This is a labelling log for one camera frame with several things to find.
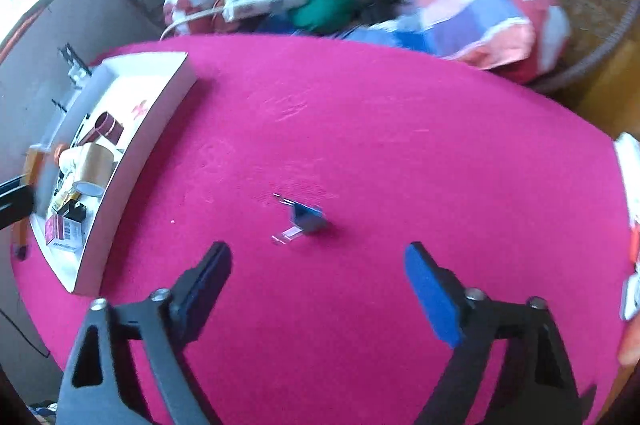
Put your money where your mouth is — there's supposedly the dark red tube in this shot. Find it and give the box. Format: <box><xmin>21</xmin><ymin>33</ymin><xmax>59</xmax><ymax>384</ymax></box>
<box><xmin>75</xmin><ymin>125</ymin><xmax>103</xmax><ymax>146</ymax></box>

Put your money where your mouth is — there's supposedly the white power strip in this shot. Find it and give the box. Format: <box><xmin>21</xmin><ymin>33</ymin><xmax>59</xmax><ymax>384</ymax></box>
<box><xmin>222</xmin><ymin>0</ymin><xmax>309</xmax><ymax>23</ymax></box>

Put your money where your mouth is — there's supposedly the red box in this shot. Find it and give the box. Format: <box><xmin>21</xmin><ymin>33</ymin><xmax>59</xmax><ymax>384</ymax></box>
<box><xmin>44</xmin><ymin>212</ymin><xmax>83</xmax><ymax>251</ymax></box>

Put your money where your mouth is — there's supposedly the white power bank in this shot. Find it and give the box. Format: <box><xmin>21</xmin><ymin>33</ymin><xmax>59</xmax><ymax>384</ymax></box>
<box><xmin>612</xmin><ymin>132</ymin><xmax>640</xmax><ymax>226</ymax></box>

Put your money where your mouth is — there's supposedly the striped colourful cloth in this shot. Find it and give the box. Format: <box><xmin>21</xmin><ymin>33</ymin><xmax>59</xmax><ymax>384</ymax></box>
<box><xmin>345</xmin><ymin>0</ymin><xmax>533</xmax><ymax>71</ymax></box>

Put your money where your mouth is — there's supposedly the brown tape roll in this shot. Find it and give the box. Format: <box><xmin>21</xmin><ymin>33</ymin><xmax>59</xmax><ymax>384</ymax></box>
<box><xmin>70</xmin><ymin>142</ymin><xmax>118</xmax><ymax>197</ymax></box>

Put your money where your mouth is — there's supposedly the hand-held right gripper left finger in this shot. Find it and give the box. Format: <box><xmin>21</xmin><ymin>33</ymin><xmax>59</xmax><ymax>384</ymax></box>
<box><xmin>56</xmin><ymin>241</ymin><xmax>233</xmax><ymax>425</ymax></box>

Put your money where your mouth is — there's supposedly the white bottle orange cap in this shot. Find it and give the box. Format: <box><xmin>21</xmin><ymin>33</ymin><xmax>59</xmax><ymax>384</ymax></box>
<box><xmin>54</xmin><ymin>144</ymin><xmax>86</xmax><ymax>173</ymax></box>

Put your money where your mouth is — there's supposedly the small white square device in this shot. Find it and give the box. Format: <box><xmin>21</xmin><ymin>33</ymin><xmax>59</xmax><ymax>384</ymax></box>
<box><xmin>620</xmin><ymin>275</ymin><xmax>640</xmax><ymax>321</ymax></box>

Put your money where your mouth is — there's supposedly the black metal bracket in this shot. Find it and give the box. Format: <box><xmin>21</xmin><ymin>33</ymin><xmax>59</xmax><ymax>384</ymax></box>
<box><xmin>57</xmin><ymin>45</ymin><xmax>91</xmax><ymax>78</ymax></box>

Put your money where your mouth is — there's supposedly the green cloth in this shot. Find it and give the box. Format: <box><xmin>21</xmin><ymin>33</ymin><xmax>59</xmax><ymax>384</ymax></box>
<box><xmin>292</xmin><ymin>0</ymin><xmax>421</xmax><ymax>31</ymax></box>

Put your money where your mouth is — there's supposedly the red apple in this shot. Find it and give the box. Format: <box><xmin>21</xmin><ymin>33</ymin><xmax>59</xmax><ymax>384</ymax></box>
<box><xmin>617</xmin><ymin>330</ymin><xmax>640</xmax><ymax>368</ymax></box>

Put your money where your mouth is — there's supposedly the wooden door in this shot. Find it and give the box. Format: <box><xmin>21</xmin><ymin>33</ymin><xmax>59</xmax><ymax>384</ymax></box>
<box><xmin>565</xmin><ymin>30</ymin><xmax>640</xmax><ymax>146</ymax></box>

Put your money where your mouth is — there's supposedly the white tray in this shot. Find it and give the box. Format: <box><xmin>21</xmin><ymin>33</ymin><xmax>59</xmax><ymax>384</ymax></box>
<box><xmin>30</xmin><ymin>51</ymin><xmax>197</xmax><ymax>296</ymax></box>

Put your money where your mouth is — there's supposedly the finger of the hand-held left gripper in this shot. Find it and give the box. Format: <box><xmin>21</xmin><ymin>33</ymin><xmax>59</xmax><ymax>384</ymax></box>
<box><xmin>0</xmin><ymin>172</ymin><xmax>37</xmax><ymax>230</ymax></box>

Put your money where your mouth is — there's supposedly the pink tablecloth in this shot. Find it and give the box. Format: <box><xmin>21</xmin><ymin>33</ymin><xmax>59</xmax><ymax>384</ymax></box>
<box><xmin>10</xmin><ymin>34</ymin><xmax>636</xmax><ymax>425</ymax></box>

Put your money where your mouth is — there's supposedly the blue binder clip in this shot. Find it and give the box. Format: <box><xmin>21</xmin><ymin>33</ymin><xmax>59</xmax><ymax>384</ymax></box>
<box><xmin>271</xmin><ymin>192</ymin><xmax>331</xmax><ymax>247</ymax></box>

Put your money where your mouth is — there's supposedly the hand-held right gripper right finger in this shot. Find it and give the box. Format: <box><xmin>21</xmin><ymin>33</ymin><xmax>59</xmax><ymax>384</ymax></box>
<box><xmin>404</xmin><ymin>241</ymin><xmax>583</xmax><ymax>425</ymax></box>

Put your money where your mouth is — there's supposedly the dark red cylinder tin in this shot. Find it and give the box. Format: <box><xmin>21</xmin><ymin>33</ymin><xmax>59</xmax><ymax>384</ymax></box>
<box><xmin>94</xmin><ymin>112</ymin><xmax>123</xmax><ymax>141</ymax></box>

